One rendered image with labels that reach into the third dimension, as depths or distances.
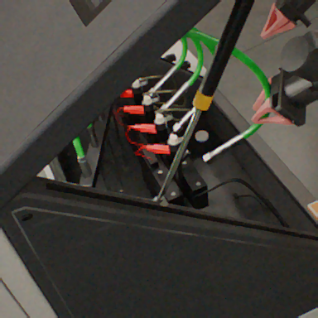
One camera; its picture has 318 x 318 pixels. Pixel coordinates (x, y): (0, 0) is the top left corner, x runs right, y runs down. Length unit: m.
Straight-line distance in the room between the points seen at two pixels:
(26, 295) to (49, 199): 0.16
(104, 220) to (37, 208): 0.09
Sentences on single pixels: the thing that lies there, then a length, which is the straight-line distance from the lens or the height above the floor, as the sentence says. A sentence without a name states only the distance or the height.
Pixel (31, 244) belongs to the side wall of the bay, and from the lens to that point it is 0.54.
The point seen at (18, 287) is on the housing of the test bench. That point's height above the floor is 1.30.
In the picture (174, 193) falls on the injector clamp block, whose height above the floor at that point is 0.98.
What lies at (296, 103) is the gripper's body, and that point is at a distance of 0.82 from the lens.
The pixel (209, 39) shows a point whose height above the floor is 1.39.
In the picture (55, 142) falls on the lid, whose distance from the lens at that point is 0.42.
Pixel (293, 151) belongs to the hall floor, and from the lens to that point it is 2.54.
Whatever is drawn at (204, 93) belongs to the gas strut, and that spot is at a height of 1.47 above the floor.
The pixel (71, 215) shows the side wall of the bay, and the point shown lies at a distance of 0.52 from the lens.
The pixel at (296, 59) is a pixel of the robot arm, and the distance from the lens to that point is 0.73.
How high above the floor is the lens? 1.78
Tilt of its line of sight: 45 degrees down
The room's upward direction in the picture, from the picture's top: 11 degrees counter-clockwise
